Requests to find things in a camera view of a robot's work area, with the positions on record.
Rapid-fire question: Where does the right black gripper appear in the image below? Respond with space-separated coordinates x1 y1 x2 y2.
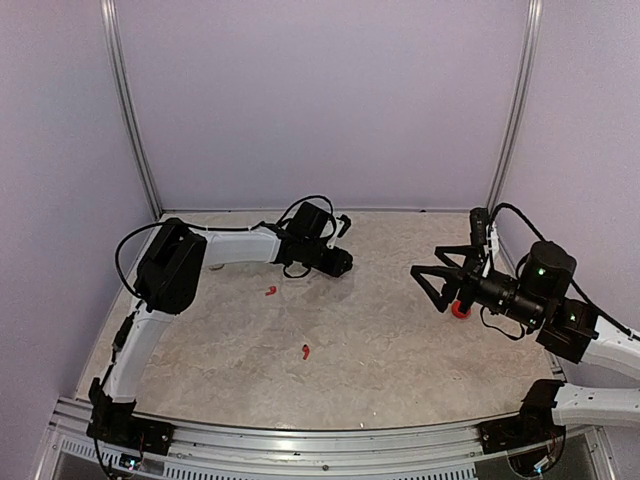
412 244 547 329

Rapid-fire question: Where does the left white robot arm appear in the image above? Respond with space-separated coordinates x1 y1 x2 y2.
89 197 353 445

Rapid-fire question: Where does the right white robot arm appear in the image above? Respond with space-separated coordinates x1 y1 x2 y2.
410 241 639 444

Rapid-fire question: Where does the red earbud charging case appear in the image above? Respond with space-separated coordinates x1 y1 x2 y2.
451 300 472 319

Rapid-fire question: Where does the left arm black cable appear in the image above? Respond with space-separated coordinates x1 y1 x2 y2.
113 195 337 301

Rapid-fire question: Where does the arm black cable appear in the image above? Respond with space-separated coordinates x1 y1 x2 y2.
479 202 640 344
113 195 337 301

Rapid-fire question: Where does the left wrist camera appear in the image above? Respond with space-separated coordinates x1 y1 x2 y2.
326 214 352 249

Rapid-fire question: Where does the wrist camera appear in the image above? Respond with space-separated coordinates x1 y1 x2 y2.
469 207 499 260
326 214 352 249

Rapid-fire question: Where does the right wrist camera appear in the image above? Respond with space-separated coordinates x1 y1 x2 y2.
469 207 499 260

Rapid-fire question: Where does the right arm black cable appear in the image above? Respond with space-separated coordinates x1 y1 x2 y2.
479 202 640 344

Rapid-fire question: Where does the right aluminium frame post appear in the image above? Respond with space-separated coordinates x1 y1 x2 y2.
486 0 543 211

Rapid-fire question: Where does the aluminium frame post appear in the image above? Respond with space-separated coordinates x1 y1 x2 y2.
486 0 543 211
99 0 164 219

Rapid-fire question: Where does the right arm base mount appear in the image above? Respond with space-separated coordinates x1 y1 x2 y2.
477 399 566 454

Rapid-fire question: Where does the front aluminium rail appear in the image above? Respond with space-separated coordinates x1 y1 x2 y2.
47 399 609 480

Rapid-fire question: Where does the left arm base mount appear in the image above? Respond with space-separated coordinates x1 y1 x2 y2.
86 377 175 456

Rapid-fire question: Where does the left aluminium frame post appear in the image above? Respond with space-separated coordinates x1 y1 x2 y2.
99 0 164 219

